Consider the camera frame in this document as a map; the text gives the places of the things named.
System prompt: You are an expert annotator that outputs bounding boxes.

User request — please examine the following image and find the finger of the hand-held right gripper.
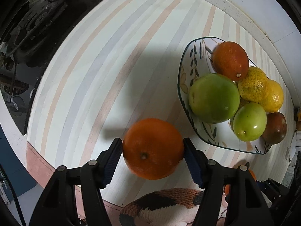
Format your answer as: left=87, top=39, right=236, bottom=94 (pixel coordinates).
left=256, top=178, right=291, bottom=204

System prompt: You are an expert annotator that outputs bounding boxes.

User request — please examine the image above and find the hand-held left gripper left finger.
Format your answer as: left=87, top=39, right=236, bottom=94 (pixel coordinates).
left=28, top=137, right=123, bottom=226

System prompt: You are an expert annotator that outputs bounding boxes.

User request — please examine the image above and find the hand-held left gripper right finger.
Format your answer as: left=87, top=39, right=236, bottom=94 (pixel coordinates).
left=183, top=137, right=275, bottom=226

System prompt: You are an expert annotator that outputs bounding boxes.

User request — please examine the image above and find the orange tangerine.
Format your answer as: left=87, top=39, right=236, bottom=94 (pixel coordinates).
left=122, top=118, right=185, bottom=180
left=224, top=161, right=257, bottom=196

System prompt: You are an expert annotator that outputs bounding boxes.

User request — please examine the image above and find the dark brown-green fruit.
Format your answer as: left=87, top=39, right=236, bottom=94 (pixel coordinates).
left=261, top=112, right=288, bottom=145

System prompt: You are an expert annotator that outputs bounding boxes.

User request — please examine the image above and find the green round fruit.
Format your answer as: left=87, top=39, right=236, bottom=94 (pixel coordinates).
left=188, top=73, right=241, bottom=124
left=233, top=102, right=267, bottom=142

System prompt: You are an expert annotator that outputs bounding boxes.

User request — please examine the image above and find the yellow orange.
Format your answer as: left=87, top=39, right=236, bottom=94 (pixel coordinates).
left=259, top=79, right=284, bottom=113
left=238, top=66, right=270, bottom=103

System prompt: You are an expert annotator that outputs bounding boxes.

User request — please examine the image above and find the leaf-patterned ceramic plate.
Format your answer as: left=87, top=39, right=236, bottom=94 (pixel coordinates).
left=177, top=37, right=283, bottom=155

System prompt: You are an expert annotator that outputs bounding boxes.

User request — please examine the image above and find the reddish orange fruit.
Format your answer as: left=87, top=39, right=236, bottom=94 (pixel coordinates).
left=212, top=41, right=250, bottom=82

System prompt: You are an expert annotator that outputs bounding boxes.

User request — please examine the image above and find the knitted cat-shaped coaster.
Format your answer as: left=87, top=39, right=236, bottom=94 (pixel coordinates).
left=119, top=188, right=227, bottom=226

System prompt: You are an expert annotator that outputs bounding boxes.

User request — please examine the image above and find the striped table mat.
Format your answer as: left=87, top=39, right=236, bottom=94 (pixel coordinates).
left=26, top=0, right=297, bottom=226

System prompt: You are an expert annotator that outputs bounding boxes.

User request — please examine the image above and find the black gas cooktop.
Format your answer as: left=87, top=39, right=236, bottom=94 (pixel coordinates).
left=0, top=0, right=121, bottom=136

